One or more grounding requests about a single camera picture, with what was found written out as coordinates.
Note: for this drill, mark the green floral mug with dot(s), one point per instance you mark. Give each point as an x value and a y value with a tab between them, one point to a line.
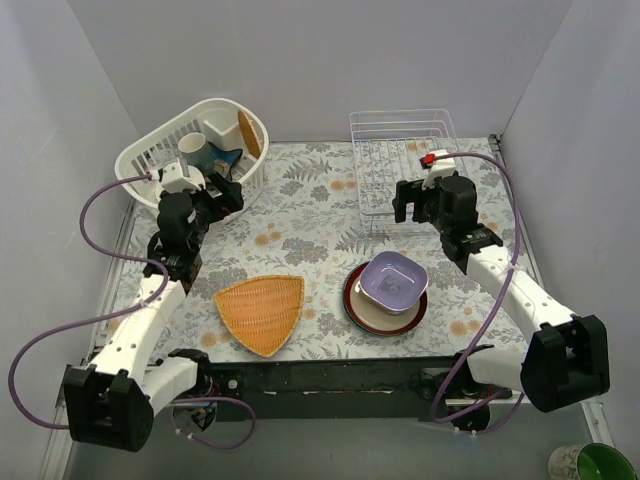
594	461

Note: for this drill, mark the red rimmed beige plate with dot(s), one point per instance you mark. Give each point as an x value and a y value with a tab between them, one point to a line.
372	318

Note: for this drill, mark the beige square bowl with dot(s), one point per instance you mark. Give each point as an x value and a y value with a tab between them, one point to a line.
390	310

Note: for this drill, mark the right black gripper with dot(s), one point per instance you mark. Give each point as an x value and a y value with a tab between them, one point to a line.
410	198

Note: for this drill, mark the white plastic basket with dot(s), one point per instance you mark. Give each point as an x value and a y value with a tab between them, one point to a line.
160	147

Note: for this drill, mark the purple square bowl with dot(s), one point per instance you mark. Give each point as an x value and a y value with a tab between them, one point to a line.
394	280

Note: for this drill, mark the black base frame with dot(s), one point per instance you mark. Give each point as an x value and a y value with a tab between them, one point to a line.
325	389

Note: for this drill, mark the white cup in basket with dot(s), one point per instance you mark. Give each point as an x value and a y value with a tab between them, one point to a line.
192	147

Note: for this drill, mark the floral table mat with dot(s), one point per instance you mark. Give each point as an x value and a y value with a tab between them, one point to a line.
306	223

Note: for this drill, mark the blue star dish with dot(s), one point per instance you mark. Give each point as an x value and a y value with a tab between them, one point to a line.
220	161

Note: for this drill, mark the woven coaster in basket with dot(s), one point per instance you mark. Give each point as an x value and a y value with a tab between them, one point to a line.
249	134

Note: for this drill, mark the woven bamboo tray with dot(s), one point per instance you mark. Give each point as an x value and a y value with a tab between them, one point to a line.
261	313

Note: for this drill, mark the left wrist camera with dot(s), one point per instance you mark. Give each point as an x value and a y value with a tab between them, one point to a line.
179	176

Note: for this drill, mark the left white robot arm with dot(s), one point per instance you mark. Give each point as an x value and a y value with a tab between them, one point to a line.
113	400

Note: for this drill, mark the white wire dish rack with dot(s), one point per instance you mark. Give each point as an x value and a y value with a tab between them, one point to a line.
387	148

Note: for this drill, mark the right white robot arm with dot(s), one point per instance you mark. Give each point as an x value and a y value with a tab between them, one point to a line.
567	357

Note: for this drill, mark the white square container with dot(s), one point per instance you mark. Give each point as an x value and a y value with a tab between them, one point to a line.
221	127

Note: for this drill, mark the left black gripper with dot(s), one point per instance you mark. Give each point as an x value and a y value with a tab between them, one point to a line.
226	194

